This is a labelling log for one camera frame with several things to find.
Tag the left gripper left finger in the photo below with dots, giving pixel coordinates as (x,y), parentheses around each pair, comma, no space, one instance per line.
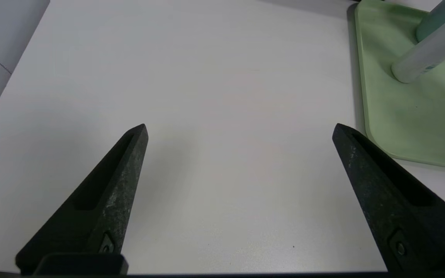
(91,216)

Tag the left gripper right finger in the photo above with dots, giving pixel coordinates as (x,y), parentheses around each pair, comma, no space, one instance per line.
(404,216)

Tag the light green plastic tray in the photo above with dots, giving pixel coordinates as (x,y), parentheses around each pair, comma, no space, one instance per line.
(408,123)

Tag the clear white spray bottle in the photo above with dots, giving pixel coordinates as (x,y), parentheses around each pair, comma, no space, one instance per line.
(427,54)

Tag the blue-grey plastic cup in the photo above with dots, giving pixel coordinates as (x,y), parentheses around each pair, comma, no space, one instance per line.
(439,17)

